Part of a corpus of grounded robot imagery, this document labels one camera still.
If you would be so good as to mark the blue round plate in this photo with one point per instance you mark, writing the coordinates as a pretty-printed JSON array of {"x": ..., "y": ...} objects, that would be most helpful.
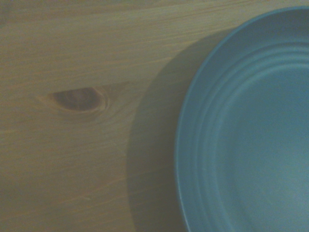
[{"x": 253, "y": 135}]

